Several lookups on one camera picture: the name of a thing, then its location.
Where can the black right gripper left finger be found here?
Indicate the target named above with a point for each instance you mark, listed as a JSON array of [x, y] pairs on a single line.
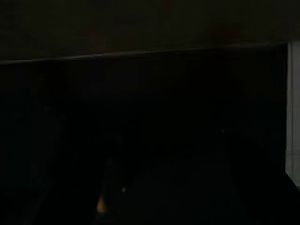
[[117, 197]]

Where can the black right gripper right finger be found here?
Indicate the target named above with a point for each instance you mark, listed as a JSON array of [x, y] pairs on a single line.
[[211, 187]]

